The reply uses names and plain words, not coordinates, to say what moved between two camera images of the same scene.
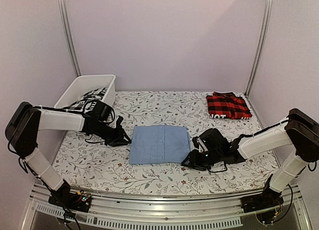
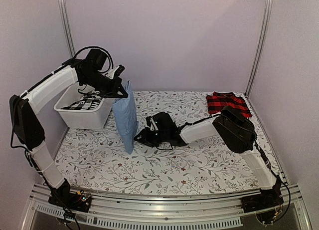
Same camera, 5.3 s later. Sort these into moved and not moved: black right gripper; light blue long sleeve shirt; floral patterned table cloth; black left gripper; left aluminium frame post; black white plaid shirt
Moved: light blue long sleeve shirt; black left gripper; black right gripper
Not moved: floral patterned table cloth; black white plaid shirt; left aluminium frame post
